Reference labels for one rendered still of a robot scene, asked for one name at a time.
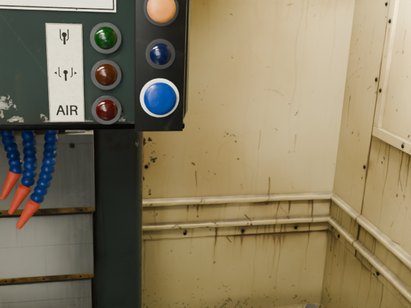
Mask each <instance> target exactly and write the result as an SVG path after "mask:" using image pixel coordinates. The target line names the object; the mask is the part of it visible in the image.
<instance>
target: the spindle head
mask: <svg viewBox="0 0 411 308"><path fill-rule="evenodd" d="M102 22H109V23H112V24H113V25H115V26H116V27H117V28H118V29H119V31H120V33H121V37H122V40H121V44H120V46H119V47H118V49H117V50H115V51H114V52H113V53H109V54H103V53H100V52H98V51H97V50H96V49H95V48H94V47H93V46H92V44H91V41H90V34H91V30H92V28H93V27H94V26H95V25H96V24H99V23H102ZM46 23H59V24H82V38H83V86H84V122H50V106H49V91H48V64H47V50H46ZM190 25H191V0H187V10H186V31H185V72H184V93H183V120H184V118H185V116H186V114H187V111H188V82H189V63H190ZM102 59H109V60H112V61H114V62H115V63H116V64H117V65H118V66H119V67H120V70H121V72H122V77H121V81H120V83H119V84H118V85H117V86H116V87H115V88H113V89H110V90H103V89H100V88H98V87H97V86H96V85H95V84H94V83H93V82H92V79H91V70H92V67H93V66H94V64H95V63H96V62H98V61H100V60H102ZM102 95H111V96H113V97H115V98H116V99H118V101H119V102H120V104H121V107H122V113H121V116H120V117H119V119H118V120H117V121H116V122H114V123H112V124H109V125H104V124H101V123H99V122H97V121H96V120H95V119H94V117H93V115H92V104H93V102H94V101H95V99H97V98H98V97H100V96H102ZM134 129H135V0H116V12H89V11H71V10H35V9H0V131H37V130H134Z"/></svg>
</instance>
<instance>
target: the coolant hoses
mask: <svg viewBox="0 0 411 308"><path fill-rule="evenodd" d="M44 132H45V134H46V135H45V137H44V140H45V143H44V149H45V150H44V152H43V155H44V158H43V160H42V163H43V165H42V166H41V173H39V179H38V180H37V186H36V187H35V188H34V193H32V194H31V196H30V198H31V199H30V200H28V201H27V204H26V206H25V208H24V210H23V212H22V214H21V216H20V218H19V220H18V223H17V225H16V228H17V229H21V228H22V227H23V226H24V225H25V223H26V222H27V221H28V220H29V218H30V217H31V216H32V215H33V214H34V213H35V212H36V211H37V210H38V208H39V207H40V203H42V202H43V201H44V196H45V195H46V194H47V193H48V189H47V188H49V187H50V186H51V182H50V180H52V179H53V173H54V171H55V168H54V165H56V159H55V157H57V151H56V150H57V148H58V144H57V141H58V139H59V138H58V136H57V134H58V132H59V130H44ZM13 135H14V131H0V136H1V137H2V141H1V142H2V143H3V144H4V150H5V152H7V154H6V157H7V159H9V163H8V164H9V166H10V168H9V171H8V174H7V177H6V181H5V183H4V187H3V189H2V193H1V196H0V199H3V200H5V199H6V197H7V196H8V195H9V193H10V192H11V190H12V188H13V187H14V186H15V184H16V182H17V181H18V179H19V178H20V177H21V174H22V173H23V176H24V177H23V178H22V179H21V183H22V184H20V185H18V188H17V191H16V193H15V196H14V198H13V201H12V203H11V205H10V208H9V210H8V213H9V214H11V215H12V214H14V212H15V211H16V209H17V208H18V207H19V206H20V204H21V203H22V202H23V201H24V199H25V198H26V197H27V195H28V194H29V193H30V192H31V187H30V186H32V185H34V183H35V180H34V177H36V175H37V173H36V171H35V170H36V169H37V163H36V161H37V155H36V153H37V149H36V147H35V146H36V145H37V142H36V140H35V137H36V133H35V132H34V131H23V132H22V135H21V137H22V138H23V142H22V145H23V146H24V149H23V154H24V157H23V160H24V164H23V168H24V170H23V168H22V166H21V165H22V163H23V161H22V159H21V158H20V152H19V151H18V150H17V149H18V146H17V144H16V143H15V141H16V138H15V136H13Z"/></svg>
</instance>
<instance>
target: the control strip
mask: <svg viewBox="0 0 411 308"><path fill-rule="evenodd" d="M148 2H149V0H135V132H139V131H183V93H184V72H185V31H186V10H187V0H174V2H175V4H176V12H175V14H174V16H173V18H172V19H171V20H169V21H167V22H165V23H159V22H156V21H154V20H153V19H151V17H150V16H149V14H148V12H147V3H148ZM101 27H109V28H111V29H113V30H114V31H115V32H116V34H117V43H116V44H115V46H114V47H113V48H111V49H101V48H99V47H98V46H97V44H96V43H95V40H94V35H95V33H96V31H97V30H98V29H99V28H101ZM121 40H122V37H121V33H120V31H119V29H118V28H117V27H116V26H115V25H113V24H112V23H109V22H102V23H99V24H96V25H95V26H94V27H93V28H92V30H91V34H90V41H91V44H92V46H93V47H94V48H95V49H96V50H97V51H98V52H100V53H103V54H109V53H113V52H114V51H115V50H117V49H118V47H119V46H120V44H121ZM158 43H164V44H165V45H168V46H169V48H170V50H171V59H170V61H169V62H168V63H167V64H164V65H157V64H155V63H153V62H152V60H151V59H150V50H151V48H152V47H153V46H154V45H156V44H158ZM102 64H110V65H112V66H113V67H114V68H115V69H116V70H117V79H116V82H115V83H114V84H112V85H110V86H103V85H101V84H99V83H98V82H97V80H96V78H95V71H96V69H97V68H98V67H99V66H100V65H102ZM121 77H122V72H121V70H120V67H119V66H118V65H117V64H116V63H115V62H114V61H112V60H109V59H102V60H100V61H98V62H96V63H95V64H94V66H93V67H92V70H91V79H92V82H93V83H94V84H95V85H96V86H97V87H98V88H100V89H103V90H110V89H113V88H115V87H116V86H117V85H118V84H119V83H120V81H121ZM158 82H162V83H166V84H169V85H170V86H171V87H172V88H173V89H174V91H175V93H176V97H177V100H176V105H175V107H174V108H173V109H172V111H170V112H169V113H167V114H164V115H156V114H153V113H151V112H150V111H149V110H148V109H147V108H146V106H145V104H144V93H145V91H146V89H147V88H148V87H149V86H150V85H151V84H153V83H158ZM102 100H111V101H113V102H114V103H115V104H116V106H117V110H118V111H117V115H116V116H115V118H113V119H112V120H109V121H104V120H102V119H100V118H99V117H98V116H97V114H96V107H97V105H98V103H99V102H101V101H102ZM121 113H122V107H121V104H120V102H119V101H118V99H116V98H115V97H113V96H111V95H102V96H100V97H98V98H97V99H95V101H94V102H93V104H92V115H93V117H94V119H95V120H96V121H97V122H99V123H101V124H104V125H109V124H112V123H114V122H116V121H117V120H118V119H119V117H120V116H121Z"/></svg>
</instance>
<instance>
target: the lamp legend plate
mask: <svg viewBox="0 0 411 308"><path fill-rule="evenodd" d="M46 50H47V64H48V91H49V106H50V122H84V86H83V38H82V24H59V23H46Z"/></svg>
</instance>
